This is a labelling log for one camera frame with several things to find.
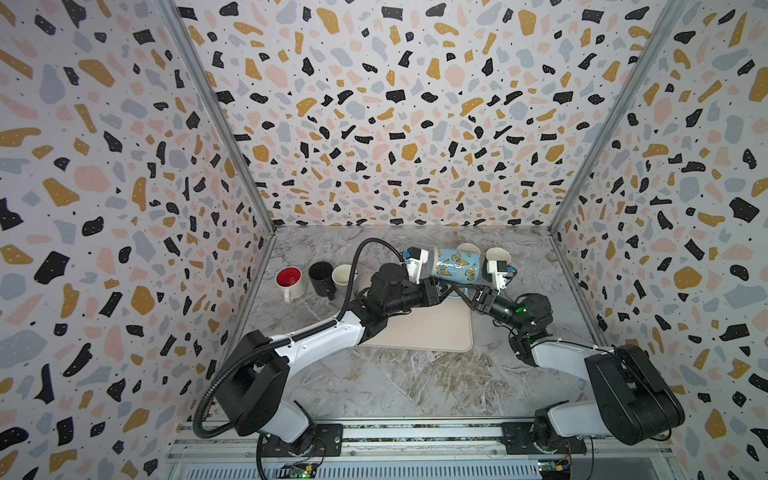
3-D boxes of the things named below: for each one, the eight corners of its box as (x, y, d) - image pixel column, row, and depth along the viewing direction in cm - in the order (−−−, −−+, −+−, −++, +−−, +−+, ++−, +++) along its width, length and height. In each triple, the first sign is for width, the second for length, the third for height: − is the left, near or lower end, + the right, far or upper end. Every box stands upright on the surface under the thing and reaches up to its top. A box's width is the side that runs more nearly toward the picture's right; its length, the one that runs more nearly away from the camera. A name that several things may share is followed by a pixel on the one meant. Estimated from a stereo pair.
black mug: (311, 301, 101) (305, 286, 94) (317, 277, 108) (311, 261, 101) (336, 301, 101) (331, 286, 94) (340, 277, 108) (336, 261, 101)
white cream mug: (277, 306, 100) (269, 293, 94) (285, 279, 107) (279, 266, 101) (304, 306, 100) (298, 293, 94) (310, 279, 107) (305, 266, 101)
